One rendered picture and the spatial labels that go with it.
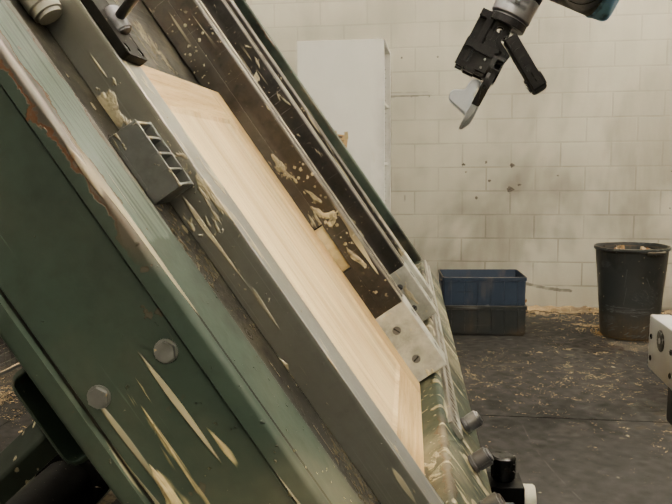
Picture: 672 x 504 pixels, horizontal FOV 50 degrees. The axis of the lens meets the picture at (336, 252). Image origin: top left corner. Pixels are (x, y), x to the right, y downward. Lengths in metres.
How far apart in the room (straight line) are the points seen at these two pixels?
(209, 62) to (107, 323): 0.79
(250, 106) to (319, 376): 0.59
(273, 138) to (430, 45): 5.23
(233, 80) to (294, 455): 0.82
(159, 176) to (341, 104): 4.31
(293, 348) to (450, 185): 5.63
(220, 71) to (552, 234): 5.35
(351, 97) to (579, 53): 2.24
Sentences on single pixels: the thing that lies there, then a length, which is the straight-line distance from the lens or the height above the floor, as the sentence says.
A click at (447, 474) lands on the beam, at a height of 0.91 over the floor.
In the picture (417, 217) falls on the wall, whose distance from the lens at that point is 6.30.
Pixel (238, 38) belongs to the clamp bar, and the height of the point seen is 1.51.
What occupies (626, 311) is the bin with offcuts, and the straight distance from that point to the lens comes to 5.43.
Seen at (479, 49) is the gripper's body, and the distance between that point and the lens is 1.38.
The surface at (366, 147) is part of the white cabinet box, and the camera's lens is 4.90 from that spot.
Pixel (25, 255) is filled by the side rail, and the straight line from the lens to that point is 0.47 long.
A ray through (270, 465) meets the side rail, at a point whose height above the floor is 1.07.
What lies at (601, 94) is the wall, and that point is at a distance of 6.43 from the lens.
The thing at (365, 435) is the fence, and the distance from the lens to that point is 0.71.
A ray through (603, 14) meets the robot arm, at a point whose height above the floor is 1.50.
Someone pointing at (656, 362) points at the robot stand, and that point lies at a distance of 1.28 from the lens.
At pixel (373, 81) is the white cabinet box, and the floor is 1.78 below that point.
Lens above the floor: 1.25
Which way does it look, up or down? 7 degrees down
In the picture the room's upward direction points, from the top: 1 degrees counter-clockwise
